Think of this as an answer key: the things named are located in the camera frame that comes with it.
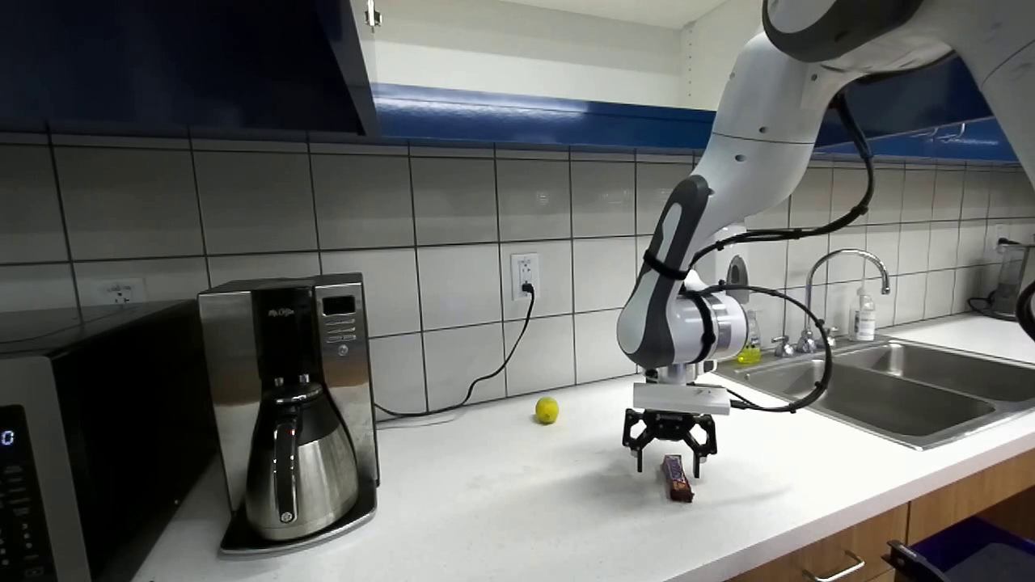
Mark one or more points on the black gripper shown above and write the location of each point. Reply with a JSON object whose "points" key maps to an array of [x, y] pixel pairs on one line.
{"points": [[697, 431]]}

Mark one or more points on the brown candy bar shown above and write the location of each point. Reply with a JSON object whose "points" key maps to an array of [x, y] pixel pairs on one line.
{"points": [[677, 478]]}

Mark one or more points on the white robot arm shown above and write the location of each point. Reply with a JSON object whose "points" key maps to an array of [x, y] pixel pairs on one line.
{"points": [[787, 78]]}

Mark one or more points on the blue upper cupboard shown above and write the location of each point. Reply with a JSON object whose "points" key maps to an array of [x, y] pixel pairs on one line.
{"points": [[270, 68]]}

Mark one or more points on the yellow ball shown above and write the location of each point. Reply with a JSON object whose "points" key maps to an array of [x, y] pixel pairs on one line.
{"points": [[547, 413]]}

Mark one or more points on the yellow dish soap bottle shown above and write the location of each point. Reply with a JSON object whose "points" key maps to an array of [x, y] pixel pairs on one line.
{"points": [[750, 358]]}

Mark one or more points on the wooden lower drawer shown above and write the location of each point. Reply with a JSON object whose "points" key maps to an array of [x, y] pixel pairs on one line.
{"points": [[1002, 498]]}

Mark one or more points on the clear soap bottle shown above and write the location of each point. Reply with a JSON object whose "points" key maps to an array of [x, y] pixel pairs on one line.
{"points": [[864, 317]]}

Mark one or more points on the stainless steel double sink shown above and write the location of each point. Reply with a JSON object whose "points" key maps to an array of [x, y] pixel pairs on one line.
{"points": [[906, 391]]}

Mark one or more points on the chrome kitchen faucet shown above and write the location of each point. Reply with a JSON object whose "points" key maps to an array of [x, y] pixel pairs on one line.
{"points": [[827, 281]]}

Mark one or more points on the blue bin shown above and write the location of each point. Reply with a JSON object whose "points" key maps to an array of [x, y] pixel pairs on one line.
{"points": [[971, 550]]}

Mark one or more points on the dark appliance on counter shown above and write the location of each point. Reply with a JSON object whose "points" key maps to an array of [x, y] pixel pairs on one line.
{"points": [[1018, 269]]}

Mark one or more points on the stainless steel coffee maker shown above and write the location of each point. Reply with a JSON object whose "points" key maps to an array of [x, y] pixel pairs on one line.
{"points": [[291, 401]]}

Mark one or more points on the black microwave oven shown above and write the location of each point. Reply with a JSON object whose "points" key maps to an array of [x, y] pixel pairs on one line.
{"points": [[104, 429]]}

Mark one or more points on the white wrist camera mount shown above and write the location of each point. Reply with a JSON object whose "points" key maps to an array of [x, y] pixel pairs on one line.
{"points": [[685, 399]]}

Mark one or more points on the white wall outlet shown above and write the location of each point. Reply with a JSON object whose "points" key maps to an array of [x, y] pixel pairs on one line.
{"points": [[524, 275]]}

